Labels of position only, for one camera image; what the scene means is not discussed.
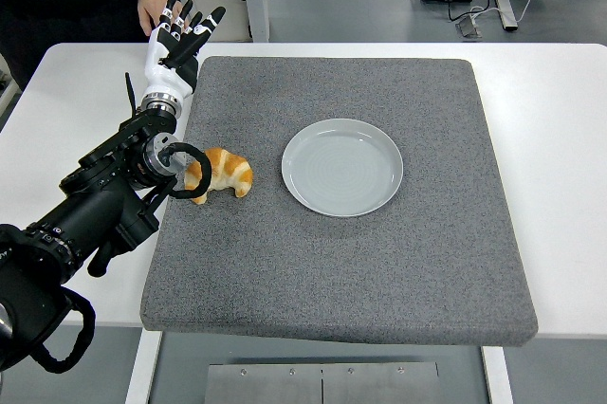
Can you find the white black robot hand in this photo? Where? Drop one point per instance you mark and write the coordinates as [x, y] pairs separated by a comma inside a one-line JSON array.
[[163, 74]]

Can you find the golden croissant bread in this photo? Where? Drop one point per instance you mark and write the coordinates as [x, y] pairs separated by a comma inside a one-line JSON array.
[[228, 171]]

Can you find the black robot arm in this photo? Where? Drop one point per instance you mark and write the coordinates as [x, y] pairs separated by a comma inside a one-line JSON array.
[[85, 214]]

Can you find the grey round plate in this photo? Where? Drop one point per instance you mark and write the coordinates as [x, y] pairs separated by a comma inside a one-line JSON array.
[[341, 169]]

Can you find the grey metal plate with screws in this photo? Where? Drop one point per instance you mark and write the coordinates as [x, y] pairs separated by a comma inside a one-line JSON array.
[[284, 382]]

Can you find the person's hand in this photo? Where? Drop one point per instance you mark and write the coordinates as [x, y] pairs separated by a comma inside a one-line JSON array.
[[149, 12]]

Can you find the grey felt mat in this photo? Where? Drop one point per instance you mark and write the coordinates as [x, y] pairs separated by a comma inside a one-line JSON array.
[[332, 271]]

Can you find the white table leg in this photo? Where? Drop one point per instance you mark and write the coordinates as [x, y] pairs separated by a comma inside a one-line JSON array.
[[497, 375], [142, 366]]

